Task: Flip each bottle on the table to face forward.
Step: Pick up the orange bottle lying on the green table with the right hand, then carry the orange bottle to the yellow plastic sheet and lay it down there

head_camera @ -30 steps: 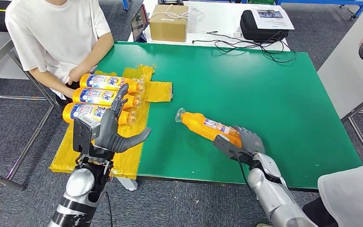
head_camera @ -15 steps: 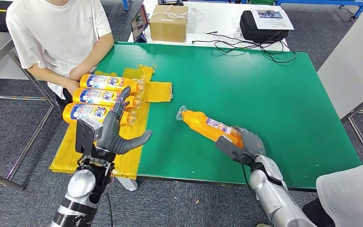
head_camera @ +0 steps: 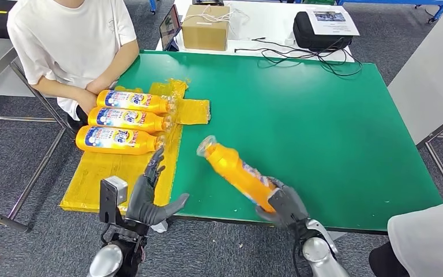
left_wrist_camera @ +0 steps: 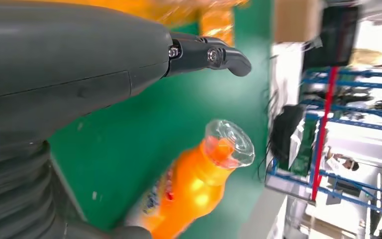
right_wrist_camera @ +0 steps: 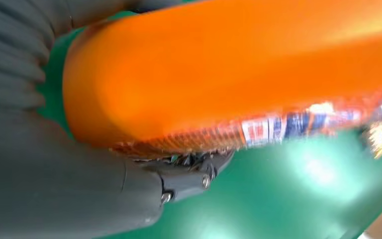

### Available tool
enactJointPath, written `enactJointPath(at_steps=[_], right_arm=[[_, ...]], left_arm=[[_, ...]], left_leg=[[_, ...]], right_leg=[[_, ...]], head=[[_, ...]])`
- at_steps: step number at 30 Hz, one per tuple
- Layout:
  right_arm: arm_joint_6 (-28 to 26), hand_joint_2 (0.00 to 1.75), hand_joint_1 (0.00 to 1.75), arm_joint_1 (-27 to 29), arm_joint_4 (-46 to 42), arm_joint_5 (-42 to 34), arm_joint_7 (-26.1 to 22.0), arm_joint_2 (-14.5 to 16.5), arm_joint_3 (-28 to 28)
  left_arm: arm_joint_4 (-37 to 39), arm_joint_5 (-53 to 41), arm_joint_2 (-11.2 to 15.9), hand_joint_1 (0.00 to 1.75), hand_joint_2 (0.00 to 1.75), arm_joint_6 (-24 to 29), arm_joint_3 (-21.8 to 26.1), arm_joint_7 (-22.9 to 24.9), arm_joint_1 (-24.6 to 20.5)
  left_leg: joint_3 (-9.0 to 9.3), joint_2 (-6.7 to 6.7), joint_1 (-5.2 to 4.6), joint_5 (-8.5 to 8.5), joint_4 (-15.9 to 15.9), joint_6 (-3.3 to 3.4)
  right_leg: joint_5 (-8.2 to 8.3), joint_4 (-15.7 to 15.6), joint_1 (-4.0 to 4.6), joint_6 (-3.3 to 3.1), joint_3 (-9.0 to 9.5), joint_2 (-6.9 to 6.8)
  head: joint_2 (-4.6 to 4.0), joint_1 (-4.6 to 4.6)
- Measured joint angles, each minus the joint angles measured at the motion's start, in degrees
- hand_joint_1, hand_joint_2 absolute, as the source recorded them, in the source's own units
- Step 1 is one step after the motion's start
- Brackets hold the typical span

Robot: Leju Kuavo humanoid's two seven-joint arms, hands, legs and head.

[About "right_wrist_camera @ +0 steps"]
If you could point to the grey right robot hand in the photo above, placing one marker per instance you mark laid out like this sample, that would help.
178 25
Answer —
46 184

